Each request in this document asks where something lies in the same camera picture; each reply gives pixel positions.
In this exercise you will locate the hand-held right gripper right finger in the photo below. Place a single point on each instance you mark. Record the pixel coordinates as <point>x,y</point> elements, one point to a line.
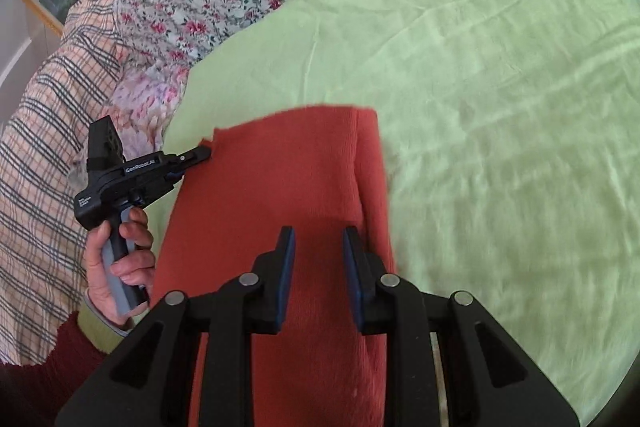
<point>355,277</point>

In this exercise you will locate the orange knit sweater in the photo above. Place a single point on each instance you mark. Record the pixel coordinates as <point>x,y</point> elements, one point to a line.
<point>310,167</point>

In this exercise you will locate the light green blanket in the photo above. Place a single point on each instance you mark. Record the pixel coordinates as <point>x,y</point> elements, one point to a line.
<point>500,107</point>

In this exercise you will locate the plaid bed cover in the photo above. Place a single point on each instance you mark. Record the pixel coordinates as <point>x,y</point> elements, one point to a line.
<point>40,157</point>

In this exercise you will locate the person's left hand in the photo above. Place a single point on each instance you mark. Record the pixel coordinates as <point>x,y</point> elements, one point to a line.
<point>100,272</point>

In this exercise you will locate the pastel floral ruffled cloth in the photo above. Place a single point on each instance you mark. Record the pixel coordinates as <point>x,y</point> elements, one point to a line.
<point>145,102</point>

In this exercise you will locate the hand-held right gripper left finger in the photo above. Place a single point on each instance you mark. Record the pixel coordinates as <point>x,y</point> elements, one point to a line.
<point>286,277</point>

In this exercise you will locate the person's left forearm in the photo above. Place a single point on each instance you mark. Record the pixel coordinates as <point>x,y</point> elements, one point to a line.
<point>45,382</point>

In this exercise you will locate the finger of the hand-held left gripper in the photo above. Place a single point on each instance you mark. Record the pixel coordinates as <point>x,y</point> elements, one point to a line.
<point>190,156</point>

